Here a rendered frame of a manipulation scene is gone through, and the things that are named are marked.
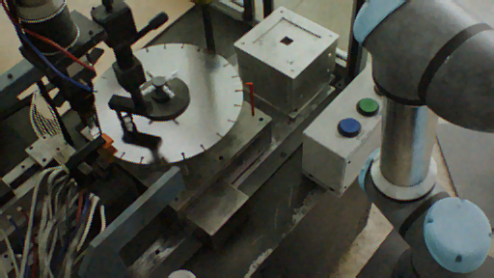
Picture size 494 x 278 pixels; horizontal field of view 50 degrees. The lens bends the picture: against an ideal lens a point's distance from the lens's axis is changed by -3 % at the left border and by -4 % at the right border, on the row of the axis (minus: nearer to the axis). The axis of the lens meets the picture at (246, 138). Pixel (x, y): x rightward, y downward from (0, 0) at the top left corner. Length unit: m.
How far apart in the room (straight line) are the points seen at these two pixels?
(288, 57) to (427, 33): 0.67
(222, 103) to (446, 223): 0.49
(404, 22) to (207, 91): 0.59
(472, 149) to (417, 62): 1.69
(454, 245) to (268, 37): 0.67
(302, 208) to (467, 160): 1.18
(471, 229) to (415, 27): 0.44
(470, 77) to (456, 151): 1.68
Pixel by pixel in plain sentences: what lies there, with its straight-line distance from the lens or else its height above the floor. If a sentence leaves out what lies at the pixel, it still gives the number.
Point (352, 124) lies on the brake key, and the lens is 1.13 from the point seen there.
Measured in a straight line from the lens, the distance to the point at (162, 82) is 1.10.
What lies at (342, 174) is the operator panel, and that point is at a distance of 1.14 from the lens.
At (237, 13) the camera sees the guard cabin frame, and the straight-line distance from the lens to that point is 1.58.
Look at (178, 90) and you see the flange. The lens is 1.14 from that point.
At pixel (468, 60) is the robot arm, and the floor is 1.38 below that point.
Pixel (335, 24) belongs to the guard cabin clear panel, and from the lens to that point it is 1.37.
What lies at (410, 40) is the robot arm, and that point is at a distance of 0.64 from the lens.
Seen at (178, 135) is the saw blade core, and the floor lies 0.95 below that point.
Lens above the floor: 1.79
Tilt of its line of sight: 53 degrees down
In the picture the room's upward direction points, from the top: 5 degrees counter-clockwise
